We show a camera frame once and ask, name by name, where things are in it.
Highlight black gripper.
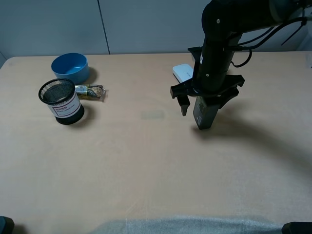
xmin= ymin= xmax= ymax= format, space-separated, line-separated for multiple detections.
xmin=170 ymin=75 xmax=245 ymax=116

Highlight black cables with zip ties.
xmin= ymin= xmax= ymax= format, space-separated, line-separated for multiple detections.
xmin=224 ymin=0 xmax=310 ymax=68

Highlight black mesh pen cup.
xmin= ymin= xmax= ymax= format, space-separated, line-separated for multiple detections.
xmin=38 ymin=78 xmax=85 ymax=125

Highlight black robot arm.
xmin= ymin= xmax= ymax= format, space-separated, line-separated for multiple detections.
xmin=170 ymin=0 xmax=312 ymax=116

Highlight gold wrapped chocolate pack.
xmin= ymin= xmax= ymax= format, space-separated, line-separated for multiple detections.
xmin=75 ymin=84 xmax=106 ymax=102

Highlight black printed tin box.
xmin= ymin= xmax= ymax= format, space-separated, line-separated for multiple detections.
xmin=193 ymin=97 xmax=219 ymax=130

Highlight blue plastic bowl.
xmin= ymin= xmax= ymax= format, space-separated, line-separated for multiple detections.
xmin=51 ymin=53 xmax=89 ymax=85

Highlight white flat device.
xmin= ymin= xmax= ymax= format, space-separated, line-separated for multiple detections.
xmin=172 ymin=64 xmax=193 ymax=83

